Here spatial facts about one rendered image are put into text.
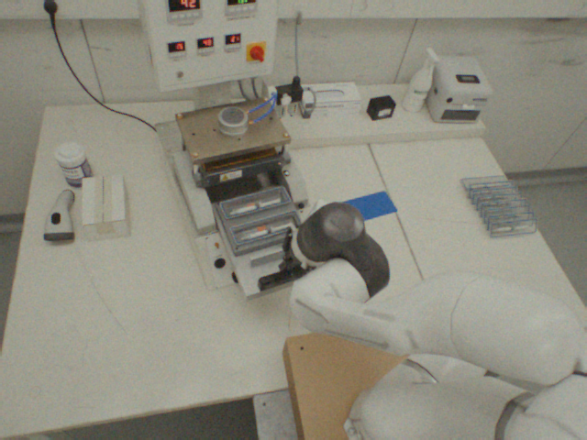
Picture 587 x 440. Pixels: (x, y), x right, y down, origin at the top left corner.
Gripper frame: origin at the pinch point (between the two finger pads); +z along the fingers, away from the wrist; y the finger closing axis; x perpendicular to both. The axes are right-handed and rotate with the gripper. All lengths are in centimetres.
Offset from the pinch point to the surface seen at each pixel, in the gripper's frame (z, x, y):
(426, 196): 34, 68, -11
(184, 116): 9.1, -10.9, -47.4
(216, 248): 20.5, -11.9, -12.1
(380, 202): 35, 50, -14
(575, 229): 101, 202, 23
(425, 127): 39, 84, -39
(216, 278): 27.3, -13.5, -5.1
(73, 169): 39, -44, -52
